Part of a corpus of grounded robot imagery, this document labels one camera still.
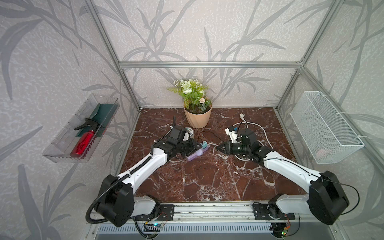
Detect purple power strip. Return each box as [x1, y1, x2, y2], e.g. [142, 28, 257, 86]
[187, 148, 208, 161]

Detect black charging cable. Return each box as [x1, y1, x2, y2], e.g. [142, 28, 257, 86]
[194, 129, 229, 145]

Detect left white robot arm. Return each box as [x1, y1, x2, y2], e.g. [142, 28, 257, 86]
[85, 138, 204, 227]

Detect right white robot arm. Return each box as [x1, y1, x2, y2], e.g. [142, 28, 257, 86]
[216, 128, 350, 225]

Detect round tin can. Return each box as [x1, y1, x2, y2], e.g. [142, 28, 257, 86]
[184, 127, 194, 141]

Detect beige flower pot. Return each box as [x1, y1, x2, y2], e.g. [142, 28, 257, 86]
[183, 97, 213, 129]

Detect green artificial flowering plant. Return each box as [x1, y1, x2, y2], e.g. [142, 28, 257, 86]
[168, 79, 212, 115]

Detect pink object in basket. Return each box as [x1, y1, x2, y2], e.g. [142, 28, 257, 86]
[316, 149, 332, 159]

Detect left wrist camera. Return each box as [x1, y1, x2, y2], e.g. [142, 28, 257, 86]
[167, 126, 187, 145]

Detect white power strip cord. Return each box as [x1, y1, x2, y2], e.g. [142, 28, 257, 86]
[207, 113, 274, 161]

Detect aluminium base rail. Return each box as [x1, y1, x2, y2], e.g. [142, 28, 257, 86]
[86, 200, 340, 224]

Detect white wire mesh basket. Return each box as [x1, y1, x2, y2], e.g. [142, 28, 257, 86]
[291, 91, 365, 165]

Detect red handled pruning shears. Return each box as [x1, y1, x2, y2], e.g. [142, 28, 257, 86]
[70, 118, 100, 159]

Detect clear plastic wall tray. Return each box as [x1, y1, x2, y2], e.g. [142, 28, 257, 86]
[43, 94, 120, 163]

